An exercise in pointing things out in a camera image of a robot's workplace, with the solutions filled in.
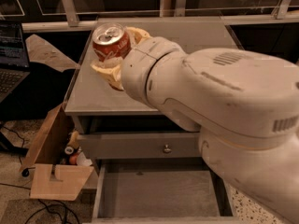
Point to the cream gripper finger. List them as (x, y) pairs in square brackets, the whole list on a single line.
[(110, 71), (137, 35)]

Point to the red coke can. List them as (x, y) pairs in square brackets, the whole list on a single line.
[(110, 40)]

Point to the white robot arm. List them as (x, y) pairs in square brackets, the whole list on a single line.
[(243, 105)]

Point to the grey top drawer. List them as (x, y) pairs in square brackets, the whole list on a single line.
[(139, 145)]

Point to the round metal drawer knob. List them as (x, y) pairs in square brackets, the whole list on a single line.
[(167, 149)]

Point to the grey drawer cabinet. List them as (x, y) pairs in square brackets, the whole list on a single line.
[(97, 108)]

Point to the open grey middle drawer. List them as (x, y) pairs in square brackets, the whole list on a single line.
[(160, 191)]

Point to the small bottle in box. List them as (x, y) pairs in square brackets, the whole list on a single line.
[(72, 143)]

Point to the black laptop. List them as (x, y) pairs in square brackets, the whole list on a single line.
[(14, 60)]

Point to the orange ball in box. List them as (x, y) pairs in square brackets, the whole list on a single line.
[(73, 159)]

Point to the brown cardboard box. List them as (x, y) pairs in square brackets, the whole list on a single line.
[(52, 180)]

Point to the metal railing frame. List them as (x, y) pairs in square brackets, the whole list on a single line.
[(76, 11)]

